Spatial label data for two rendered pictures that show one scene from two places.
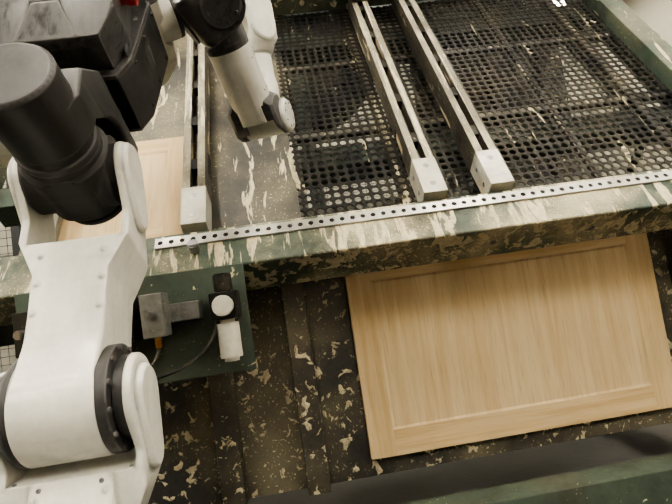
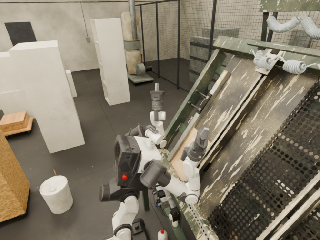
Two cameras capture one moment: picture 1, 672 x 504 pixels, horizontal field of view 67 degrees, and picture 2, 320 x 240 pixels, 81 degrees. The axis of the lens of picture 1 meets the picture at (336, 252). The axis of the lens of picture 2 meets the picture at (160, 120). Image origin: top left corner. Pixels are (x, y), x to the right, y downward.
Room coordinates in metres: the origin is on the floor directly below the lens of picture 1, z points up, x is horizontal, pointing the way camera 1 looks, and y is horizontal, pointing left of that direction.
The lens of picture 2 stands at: (0.80, -0.62, 2.12)
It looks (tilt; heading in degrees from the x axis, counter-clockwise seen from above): 30 degrees down; 76
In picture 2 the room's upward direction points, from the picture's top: 2 degrees counter-clockwise
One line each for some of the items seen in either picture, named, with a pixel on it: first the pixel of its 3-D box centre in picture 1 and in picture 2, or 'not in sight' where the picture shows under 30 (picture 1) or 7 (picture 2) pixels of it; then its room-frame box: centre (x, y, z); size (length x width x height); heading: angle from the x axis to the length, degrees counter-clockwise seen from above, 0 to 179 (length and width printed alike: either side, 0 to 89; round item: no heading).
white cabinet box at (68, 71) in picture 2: not in sight; (63, 84); (-0.64, 5.36, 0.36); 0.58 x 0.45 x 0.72; 11
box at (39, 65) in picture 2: not in sight; (53, 96); (-0.27, 2.94, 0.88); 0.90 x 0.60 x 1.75; 101
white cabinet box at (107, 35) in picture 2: not in sight; (111, 63); (0.85, 4.53, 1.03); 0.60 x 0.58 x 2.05; 101
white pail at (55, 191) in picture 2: not in sight; (56, 191); (-0.08, 1.26, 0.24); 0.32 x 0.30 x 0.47; 101
